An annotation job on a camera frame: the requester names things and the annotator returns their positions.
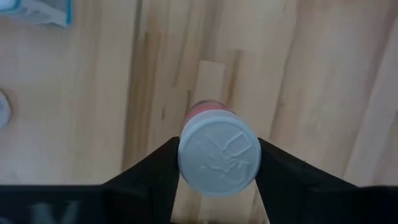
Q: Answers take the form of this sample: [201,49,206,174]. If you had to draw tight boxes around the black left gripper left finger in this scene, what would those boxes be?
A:
[103,136,182,224]

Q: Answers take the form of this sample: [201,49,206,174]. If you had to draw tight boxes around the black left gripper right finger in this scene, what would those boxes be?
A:
[254,138,359,224]

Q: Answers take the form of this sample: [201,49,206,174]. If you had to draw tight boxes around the pink pill bottle white cap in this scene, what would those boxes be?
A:
[177,99,262,197]

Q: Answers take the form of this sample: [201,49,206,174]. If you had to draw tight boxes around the orange pill bottle white cap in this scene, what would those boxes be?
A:
[0,89,13,130]

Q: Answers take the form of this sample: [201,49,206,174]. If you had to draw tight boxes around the white bottle teal label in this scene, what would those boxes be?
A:
[0,0,74,27]

